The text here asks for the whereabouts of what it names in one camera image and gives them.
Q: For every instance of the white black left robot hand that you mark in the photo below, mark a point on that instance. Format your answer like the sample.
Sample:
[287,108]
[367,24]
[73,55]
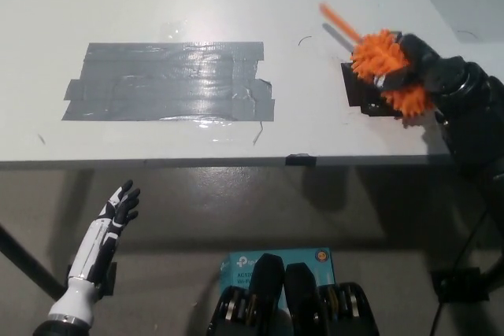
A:
[92,251]

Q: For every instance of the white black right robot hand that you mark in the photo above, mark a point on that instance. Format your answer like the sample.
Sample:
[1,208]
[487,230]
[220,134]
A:
[441,72]

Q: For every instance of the orange fluffy duster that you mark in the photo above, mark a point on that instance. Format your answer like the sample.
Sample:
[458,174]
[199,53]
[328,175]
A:
[380,58]

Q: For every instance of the black robot legs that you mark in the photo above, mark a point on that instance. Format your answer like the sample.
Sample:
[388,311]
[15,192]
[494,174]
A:
[301,296]

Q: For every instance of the black slanted table leg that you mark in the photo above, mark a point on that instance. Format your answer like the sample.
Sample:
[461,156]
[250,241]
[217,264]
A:
[497,263]
[23,261]

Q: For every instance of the black tape patch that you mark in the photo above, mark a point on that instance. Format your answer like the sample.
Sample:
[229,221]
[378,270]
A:
[358,88]

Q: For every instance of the clear tape sheet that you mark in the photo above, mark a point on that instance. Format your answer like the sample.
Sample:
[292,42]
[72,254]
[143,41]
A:
[157,133]

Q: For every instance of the teal router box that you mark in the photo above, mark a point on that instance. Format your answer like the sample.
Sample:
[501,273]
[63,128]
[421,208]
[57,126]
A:
[240,265]

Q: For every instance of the small black tape strip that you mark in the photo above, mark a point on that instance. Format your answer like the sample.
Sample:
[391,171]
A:
[300,159]

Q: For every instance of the grey duct tape patch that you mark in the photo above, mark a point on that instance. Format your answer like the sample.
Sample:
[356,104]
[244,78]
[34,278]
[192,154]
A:
[169,82]

